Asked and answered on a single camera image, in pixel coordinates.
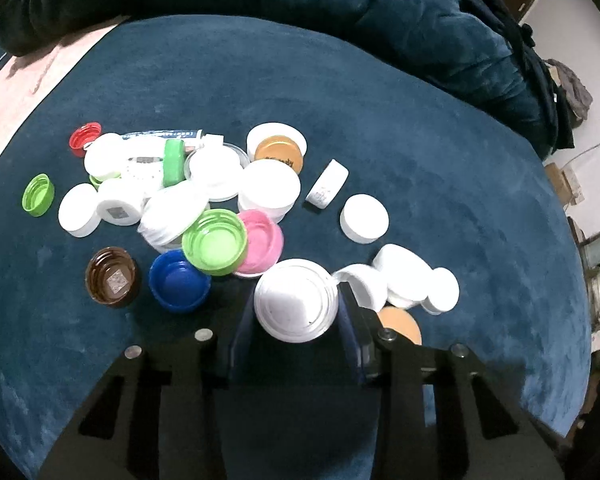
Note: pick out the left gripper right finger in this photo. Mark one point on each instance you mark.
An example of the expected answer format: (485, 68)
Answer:
(357, 327)

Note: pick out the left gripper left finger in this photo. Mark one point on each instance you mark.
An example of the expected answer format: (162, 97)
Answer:
(242, 339)

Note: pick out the gold metal lid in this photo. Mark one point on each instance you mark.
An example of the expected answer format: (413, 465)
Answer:
(401, 322)

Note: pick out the large white jar lid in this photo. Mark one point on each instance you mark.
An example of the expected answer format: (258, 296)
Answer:
(296, 301)

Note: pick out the blue bottle cap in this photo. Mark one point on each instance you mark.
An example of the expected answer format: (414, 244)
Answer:
(176, 284)

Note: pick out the white round cap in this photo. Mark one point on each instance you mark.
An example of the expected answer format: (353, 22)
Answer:
(364, 219)

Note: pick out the pink bottle cap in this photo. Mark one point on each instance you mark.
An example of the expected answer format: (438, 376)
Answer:
(265, 242)

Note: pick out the large green bottle cap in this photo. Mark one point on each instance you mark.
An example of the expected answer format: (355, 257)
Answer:
(216, 244)

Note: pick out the white tilted cap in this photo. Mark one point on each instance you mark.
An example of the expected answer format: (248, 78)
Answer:
(327, 185)

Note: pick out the brown bottle cap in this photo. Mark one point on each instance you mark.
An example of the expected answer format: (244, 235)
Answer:
(112, 278)

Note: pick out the white ribbed cap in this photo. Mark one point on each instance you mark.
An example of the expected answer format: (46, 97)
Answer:
(170, 212)

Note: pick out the white cap with label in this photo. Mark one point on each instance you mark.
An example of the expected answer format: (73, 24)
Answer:
(119, 203)

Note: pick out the dark blue bedspread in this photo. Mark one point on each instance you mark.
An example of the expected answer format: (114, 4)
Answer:
(462, 191)

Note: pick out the orange bottle cap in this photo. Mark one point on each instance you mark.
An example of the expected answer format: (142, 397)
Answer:
(283, 149)

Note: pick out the small green bottle cap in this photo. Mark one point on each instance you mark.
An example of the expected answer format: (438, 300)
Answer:
(38, 195)

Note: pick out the red bottle cap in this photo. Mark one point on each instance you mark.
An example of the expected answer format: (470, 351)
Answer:
(82, 136)

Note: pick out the dark blue quilt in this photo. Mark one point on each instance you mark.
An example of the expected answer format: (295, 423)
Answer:
(473, 49)

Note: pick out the pink blanket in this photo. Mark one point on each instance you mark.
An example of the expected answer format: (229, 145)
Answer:
(25, 81)

